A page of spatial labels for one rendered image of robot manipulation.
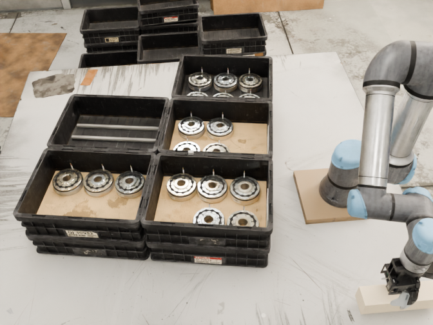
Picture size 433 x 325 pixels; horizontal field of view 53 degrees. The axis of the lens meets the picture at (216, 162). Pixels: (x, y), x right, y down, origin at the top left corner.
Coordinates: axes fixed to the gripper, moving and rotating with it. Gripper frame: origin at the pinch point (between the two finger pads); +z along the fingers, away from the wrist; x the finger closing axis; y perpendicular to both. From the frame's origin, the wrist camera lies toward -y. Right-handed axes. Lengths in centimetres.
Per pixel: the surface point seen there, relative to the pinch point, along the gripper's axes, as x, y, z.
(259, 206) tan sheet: -32, 38, -7
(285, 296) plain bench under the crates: -5.3, 33.4, 6.0
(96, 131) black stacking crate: -75, 97, -7
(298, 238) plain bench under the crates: -26.1, 25.0, 6.1
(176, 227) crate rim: -20, 65, -16
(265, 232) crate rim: -15.3, 39.3, -16.4
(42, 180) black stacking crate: -46, 112, -12
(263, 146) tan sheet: -60, 33, -7
